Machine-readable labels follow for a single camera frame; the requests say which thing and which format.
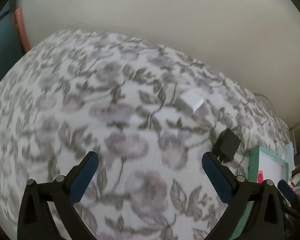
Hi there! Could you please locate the pink board by wall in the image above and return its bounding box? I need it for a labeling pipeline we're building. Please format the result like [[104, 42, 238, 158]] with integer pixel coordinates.
[[13, 7, 31, 54]]

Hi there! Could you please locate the white charger cube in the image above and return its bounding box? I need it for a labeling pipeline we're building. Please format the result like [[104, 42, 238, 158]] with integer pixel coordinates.
[[174, 88, 204, 116]]

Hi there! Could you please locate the dark blue cabinet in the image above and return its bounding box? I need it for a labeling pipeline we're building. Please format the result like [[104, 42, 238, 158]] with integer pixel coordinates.
[[0, 10, 23, 81]]

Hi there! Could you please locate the black plug adapter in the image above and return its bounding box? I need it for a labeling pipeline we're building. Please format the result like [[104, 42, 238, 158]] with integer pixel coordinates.
[[212, 128, 241, 163]]

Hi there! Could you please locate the floral grey white blanket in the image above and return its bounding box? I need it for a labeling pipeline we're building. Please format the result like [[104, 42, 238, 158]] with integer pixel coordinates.
[[0, 30, 289, 239]]

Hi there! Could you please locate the teal shallow cardboard tray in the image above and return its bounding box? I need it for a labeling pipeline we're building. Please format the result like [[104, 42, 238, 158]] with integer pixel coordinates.
[[230, 146, 289, 239]]

